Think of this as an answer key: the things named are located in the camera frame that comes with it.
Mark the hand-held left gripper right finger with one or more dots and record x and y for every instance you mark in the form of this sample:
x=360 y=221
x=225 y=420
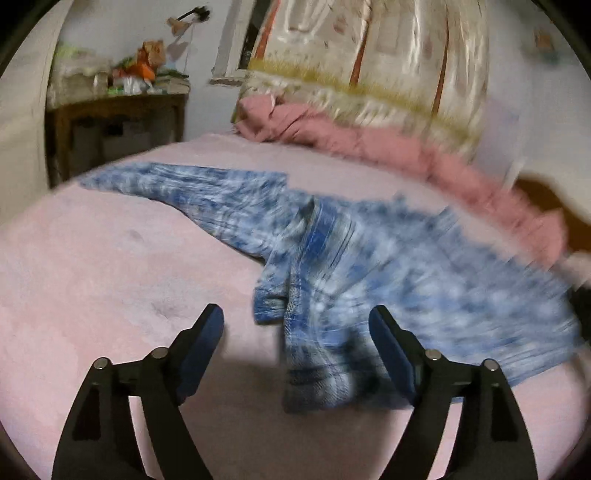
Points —
x=390 y=344

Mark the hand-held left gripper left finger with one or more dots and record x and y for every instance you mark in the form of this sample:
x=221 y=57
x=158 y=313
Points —
x=203 y=341

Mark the blue tie-dye garment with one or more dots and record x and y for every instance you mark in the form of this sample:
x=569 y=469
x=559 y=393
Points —
x=369 y=258

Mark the pink quilt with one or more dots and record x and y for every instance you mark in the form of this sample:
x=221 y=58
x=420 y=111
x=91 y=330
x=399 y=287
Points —
x=369 y=143

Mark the wooden headboard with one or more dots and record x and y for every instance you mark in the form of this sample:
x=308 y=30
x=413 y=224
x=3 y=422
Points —
x=540 y=196

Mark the wooden side table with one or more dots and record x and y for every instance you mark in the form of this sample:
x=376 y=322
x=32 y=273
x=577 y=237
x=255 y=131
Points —
x=115 y=104

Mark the stack of books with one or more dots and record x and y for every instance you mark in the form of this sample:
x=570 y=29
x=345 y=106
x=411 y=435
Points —
x=173 y=83

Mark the white cabinet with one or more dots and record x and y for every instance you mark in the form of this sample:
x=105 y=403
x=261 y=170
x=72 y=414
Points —
x=23 y=138

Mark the patterned cream pillow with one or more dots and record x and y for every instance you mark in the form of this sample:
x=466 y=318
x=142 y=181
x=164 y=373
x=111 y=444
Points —
x=369 y=69

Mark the orange toy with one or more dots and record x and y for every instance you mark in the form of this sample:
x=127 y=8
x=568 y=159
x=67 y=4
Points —
x=147 y=60

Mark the white window frame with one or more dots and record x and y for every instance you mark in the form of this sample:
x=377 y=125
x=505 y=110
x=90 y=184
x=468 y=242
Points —
x=233 y=41

